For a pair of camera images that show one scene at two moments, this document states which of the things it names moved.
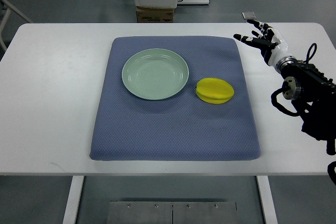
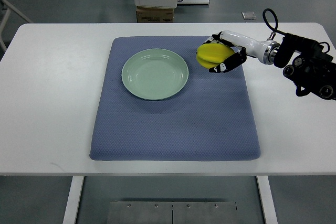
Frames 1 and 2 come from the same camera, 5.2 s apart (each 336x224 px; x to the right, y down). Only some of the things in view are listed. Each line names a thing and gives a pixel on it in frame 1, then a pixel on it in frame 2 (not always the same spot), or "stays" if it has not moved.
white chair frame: [10, 7] stays
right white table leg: [267, 199] stays
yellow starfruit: [214, 91] to [209, 55]
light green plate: [155, 74] stays
